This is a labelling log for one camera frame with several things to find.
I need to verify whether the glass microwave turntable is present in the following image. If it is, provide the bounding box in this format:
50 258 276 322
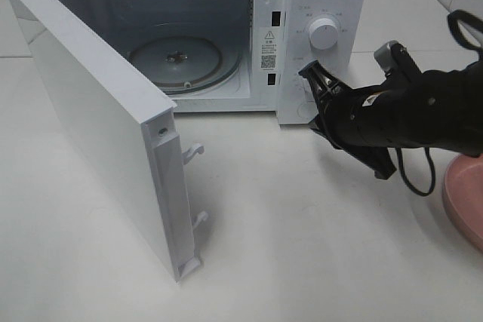
128 36 242 95

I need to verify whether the white warning label sticker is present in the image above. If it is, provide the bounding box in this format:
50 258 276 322
257 27 281 71

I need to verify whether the white upper microwave knob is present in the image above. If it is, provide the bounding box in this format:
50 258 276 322
308 15 340 51

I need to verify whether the white microwave door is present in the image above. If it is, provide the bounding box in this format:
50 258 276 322
9 0 208 281

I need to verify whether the white microwave oven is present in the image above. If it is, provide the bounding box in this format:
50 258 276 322
59 0 364 124

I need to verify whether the pink round plate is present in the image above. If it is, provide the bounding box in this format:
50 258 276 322
442 155 482 252

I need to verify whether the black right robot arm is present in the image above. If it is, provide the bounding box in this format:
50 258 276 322
299 61 482 179

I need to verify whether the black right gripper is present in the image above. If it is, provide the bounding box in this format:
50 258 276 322
298 60 411 179

